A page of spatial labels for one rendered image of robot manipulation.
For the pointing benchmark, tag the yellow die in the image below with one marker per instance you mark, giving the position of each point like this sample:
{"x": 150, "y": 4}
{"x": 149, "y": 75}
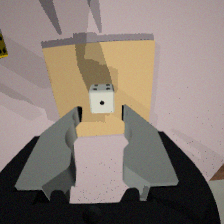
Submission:
{"x": 3, "y": 51}

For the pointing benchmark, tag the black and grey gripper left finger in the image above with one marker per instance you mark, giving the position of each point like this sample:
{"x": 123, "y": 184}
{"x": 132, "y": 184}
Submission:
{"x": 46, "y": 163}

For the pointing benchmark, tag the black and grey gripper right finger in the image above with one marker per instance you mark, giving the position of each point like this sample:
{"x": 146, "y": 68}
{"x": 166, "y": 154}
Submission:
{"x": 163, "y": 173}

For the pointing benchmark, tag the tan flat mat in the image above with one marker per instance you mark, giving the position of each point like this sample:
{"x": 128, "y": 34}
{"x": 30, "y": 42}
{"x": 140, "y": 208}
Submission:
{"x": 127, "y": 65}

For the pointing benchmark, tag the white die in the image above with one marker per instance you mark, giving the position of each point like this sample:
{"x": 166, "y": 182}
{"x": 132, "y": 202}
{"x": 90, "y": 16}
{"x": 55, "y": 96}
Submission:
{"x": 101, "y": 98}

